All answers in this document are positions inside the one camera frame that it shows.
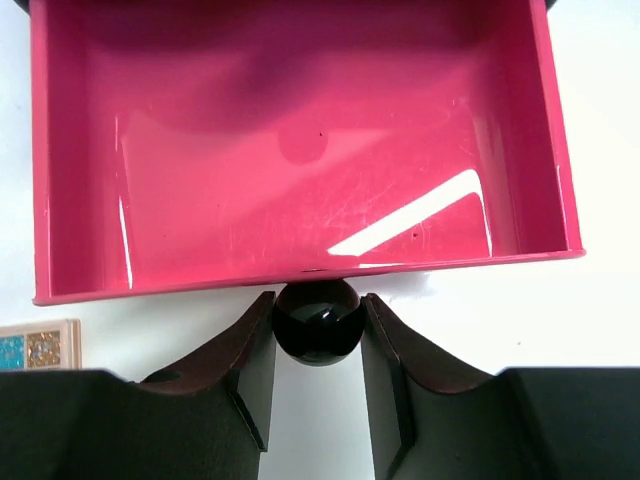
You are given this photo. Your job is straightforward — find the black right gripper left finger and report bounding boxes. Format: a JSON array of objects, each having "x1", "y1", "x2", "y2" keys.
[{"x1": 1, "y1": 292, "x2": 275, "y2": 479}]

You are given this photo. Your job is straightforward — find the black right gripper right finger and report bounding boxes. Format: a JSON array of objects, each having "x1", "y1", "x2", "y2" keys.
[{"x1": 361, "y1": 294, "x2": 639, "y2": 479}]

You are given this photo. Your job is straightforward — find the glitter nine-colour palette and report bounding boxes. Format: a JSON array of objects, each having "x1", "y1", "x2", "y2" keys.
[{"x1": 1, "y1": 319, "x2": 82, "y2": 372}]

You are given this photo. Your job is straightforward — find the pink drawer black knob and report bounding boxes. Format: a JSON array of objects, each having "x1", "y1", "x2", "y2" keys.
[{"x1": 28, "y1": 0, "x2": 587, "y2": 369}]

